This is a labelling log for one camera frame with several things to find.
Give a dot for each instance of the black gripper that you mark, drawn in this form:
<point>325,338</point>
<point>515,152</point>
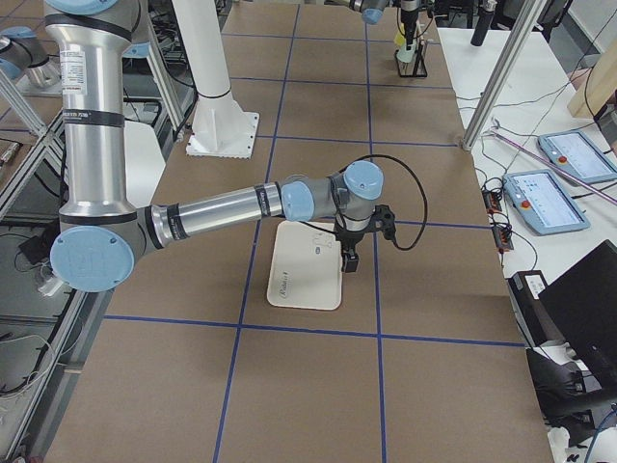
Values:
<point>350,238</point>
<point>408,23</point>

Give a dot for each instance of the light green plastic cup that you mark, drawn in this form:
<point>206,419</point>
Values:
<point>406,54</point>

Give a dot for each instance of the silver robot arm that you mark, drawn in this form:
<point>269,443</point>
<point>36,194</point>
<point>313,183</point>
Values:
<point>103,235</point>
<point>372,11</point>

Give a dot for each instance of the second grey robot arm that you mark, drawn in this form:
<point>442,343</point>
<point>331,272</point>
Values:
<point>25,62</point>

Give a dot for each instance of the yellow plastic cup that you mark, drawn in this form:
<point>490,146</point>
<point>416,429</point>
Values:
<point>399,40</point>

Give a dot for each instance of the cream rabbit print tray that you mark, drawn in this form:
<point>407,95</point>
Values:
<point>306,267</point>

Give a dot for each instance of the black cylinder bottle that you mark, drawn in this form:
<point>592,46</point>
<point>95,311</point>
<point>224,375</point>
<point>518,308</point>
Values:
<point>486,12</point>

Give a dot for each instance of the pink metal rod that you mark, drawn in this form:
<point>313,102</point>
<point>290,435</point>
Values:
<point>593,190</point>

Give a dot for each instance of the red terminal block near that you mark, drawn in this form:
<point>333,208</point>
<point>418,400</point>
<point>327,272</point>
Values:
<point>502,233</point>

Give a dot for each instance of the red terminal block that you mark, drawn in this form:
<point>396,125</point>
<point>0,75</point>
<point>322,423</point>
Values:
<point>502,233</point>
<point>492,200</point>

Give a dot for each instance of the red terminal block far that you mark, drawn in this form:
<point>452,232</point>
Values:
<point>492,200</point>

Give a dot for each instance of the black box with label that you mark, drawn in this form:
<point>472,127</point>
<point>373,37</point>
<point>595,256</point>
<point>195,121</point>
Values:
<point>526,287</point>

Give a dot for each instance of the near blue teach pendant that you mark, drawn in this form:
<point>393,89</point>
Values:
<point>543,203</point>

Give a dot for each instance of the blue teach pendant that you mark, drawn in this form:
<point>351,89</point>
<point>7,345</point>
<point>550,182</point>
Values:
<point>575,153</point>
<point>543,203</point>

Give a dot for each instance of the far blue teach pendant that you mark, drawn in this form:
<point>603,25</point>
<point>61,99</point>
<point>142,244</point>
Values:
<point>575,153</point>

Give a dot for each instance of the white plastic chair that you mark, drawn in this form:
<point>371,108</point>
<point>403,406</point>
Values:
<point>131,165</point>

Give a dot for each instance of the black laptop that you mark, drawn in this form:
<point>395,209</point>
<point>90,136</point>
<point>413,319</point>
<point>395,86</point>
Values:
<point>582,304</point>

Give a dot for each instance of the white power strip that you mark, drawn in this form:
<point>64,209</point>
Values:
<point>49,284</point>

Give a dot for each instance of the black wire cup rack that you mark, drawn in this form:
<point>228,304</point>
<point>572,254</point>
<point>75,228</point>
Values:
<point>417,68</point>

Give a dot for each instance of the aluminium frame post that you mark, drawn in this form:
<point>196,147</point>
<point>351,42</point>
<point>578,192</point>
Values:
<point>512,48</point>

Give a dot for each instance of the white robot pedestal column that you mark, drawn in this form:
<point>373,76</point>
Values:
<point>220,127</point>

